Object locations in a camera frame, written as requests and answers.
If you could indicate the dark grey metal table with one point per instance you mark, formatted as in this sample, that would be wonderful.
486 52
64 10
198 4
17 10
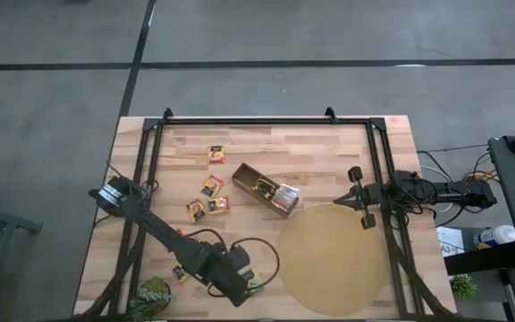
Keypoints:
16 223

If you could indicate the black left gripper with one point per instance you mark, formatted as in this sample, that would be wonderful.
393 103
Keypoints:
235 279

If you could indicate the white-orange Tazo tea packet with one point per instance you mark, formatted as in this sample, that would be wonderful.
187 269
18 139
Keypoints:
286 197

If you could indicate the white paper sheet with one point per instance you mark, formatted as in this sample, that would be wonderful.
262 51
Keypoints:
449 241

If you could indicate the potted succulent plant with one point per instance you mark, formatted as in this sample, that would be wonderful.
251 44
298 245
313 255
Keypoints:
150 297

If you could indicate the small green artificial plant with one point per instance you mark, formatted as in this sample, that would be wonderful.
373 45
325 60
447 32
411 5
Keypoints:
463 286

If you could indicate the brown wooden organizer box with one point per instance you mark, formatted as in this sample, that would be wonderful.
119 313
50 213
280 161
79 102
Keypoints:
244 174

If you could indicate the round woven beige placemat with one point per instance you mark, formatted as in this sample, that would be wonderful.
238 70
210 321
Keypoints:
333 264

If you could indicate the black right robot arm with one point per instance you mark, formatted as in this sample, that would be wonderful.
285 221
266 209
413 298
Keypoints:
458 194

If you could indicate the green-yellow foil tea packet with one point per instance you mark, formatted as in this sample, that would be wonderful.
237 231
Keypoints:
255 281
264 188

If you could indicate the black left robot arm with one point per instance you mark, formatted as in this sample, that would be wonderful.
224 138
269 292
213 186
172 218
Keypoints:
159 228

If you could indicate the white canister with blue label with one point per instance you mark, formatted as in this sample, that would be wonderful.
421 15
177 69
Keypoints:
494 236

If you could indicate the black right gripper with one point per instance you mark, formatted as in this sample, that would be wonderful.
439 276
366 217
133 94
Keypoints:
376 196

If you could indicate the black shelf bar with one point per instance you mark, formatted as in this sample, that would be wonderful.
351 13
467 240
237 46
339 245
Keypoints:
485 259

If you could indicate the black metal table frame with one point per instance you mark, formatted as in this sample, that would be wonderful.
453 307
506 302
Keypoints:
262 121

